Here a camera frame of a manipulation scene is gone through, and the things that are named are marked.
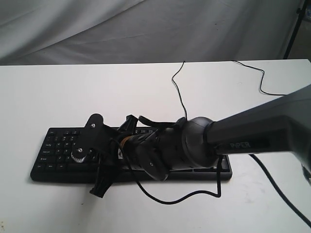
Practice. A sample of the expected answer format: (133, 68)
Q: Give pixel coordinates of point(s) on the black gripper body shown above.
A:
(134, 148)

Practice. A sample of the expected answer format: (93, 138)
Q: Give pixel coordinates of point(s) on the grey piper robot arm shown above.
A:
(281, 125)

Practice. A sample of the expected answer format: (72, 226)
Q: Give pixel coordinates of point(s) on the black acer keyboard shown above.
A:
(55, 165)

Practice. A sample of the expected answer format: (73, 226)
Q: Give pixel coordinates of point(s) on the grey backdrop cloth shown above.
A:
(71, 32)

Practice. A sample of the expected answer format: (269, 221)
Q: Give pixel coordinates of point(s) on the black tripod stand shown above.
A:
(301, 13)

